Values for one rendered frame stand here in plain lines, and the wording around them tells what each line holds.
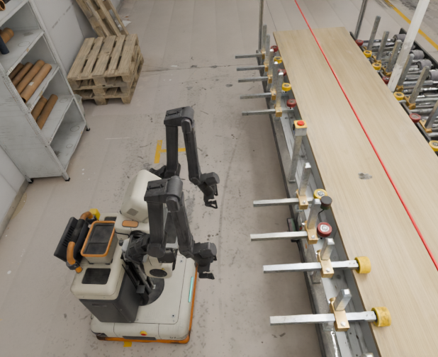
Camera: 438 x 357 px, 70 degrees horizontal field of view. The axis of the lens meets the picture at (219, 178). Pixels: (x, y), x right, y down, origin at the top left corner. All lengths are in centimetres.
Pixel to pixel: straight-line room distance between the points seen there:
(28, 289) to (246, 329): 180
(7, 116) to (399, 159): 318
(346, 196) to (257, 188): 132
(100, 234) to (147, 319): 70
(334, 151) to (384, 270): 88
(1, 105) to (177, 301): 223
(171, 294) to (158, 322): 20
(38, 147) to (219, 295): 222
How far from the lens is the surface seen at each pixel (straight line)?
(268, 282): 268
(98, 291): 193
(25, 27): 392
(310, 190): 243
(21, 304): 313
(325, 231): 188
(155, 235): 134
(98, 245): 195
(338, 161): 228
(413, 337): 176
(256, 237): 186
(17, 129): 347
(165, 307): 235
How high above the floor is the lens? 243
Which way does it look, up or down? 47 degrees down
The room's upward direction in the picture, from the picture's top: 5 degrees counter-clockwise
